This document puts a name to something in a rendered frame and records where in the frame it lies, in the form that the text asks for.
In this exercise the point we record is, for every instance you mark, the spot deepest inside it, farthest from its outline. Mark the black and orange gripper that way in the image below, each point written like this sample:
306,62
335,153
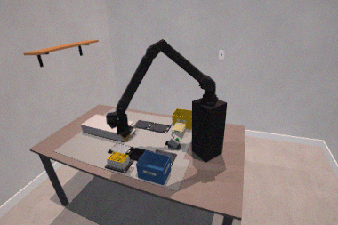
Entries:
125,132

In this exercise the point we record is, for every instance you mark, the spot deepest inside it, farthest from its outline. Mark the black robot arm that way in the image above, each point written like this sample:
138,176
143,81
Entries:
209,97

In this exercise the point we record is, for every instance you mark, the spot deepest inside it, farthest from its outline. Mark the yellow open-top bin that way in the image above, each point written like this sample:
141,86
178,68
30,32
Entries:
183,116

